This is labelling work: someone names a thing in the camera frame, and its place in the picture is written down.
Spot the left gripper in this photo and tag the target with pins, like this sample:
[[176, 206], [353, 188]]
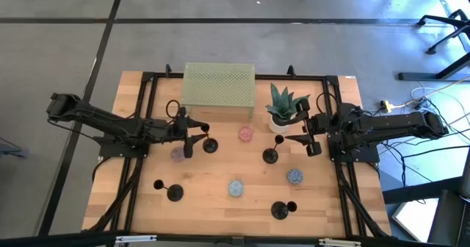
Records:
[[187, 136]]

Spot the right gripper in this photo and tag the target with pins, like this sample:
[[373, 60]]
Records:
[[316, 125]]

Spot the black candlestick holder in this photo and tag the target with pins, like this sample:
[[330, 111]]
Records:
[[175, 193], [280, 210], [210, 146], [270, 156]]

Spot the light blue patterned candle tin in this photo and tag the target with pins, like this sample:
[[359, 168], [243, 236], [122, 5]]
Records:
[[235, 188]]

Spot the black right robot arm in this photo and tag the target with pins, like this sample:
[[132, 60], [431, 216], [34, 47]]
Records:
[[396, 124]]

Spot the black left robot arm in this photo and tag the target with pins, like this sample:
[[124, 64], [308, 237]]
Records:
[[110, 120]]

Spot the white plant pot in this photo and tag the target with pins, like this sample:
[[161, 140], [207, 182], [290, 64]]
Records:
[[275, 127]]

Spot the green snake plant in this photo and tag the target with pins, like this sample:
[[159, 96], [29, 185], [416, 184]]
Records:
[[282, 105]]

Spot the green perforated metal shelf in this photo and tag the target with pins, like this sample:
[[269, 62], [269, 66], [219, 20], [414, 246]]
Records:
[[218, 85]]

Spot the yellow power plug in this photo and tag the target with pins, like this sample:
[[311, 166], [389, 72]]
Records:
[[385, 106]]

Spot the black floor beam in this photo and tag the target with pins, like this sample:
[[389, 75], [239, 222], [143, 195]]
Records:
[[422, 191]]

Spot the black desk foot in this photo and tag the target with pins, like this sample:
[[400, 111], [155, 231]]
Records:
[[433, 75]]

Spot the white panel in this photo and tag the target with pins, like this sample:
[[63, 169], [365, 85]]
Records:
[[415, 219]]

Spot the dark grey chair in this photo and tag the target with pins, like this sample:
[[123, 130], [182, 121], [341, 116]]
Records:
[[449, 221]]

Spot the black office chair base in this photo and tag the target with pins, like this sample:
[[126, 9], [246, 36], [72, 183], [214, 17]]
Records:
[[448, 26]]

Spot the dark chair leg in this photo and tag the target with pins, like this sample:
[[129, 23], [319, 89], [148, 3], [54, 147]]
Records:
[[14, 150]]

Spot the black aluminium table frame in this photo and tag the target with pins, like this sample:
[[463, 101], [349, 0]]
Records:
[[279, 77]]

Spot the silver metal bracket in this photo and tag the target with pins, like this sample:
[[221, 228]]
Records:
[[339, 242], [136, 239]]

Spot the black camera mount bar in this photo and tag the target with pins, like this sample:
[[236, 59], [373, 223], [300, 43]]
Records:
[[55, 239]]

